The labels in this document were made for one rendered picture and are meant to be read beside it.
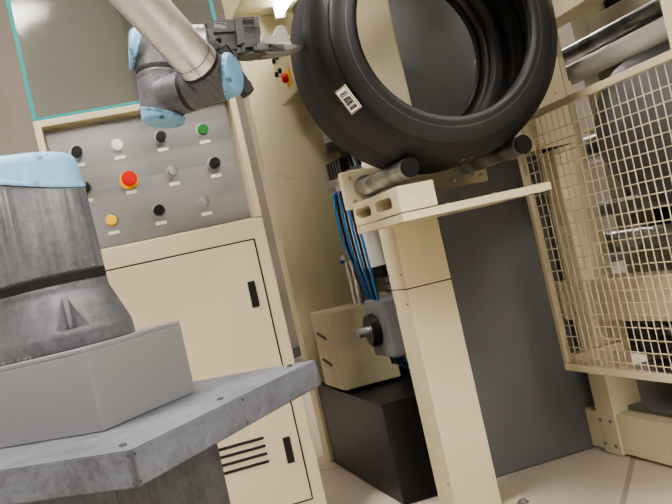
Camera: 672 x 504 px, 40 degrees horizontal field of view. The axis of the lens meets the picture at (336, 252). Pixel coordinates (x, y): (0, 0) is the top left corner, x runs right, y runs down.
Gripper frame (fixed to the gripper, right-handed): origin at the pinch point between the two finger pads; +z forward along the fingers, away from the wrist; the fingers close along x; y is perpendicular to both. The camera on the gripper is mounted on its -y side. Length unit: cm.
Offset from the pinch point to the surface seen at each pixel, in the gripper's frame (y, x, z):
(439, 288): -57, 28, 38
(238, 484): -105, 55, -16
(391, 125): -20.0, -11.8, 16.1
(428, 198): -36.2, -9.0, 23.8
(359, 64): -6.7, -12.8, 10.1
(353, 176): -26.3, 25.6, 17.7
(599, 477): -113, 28, 78
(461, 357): -76, 28, 42
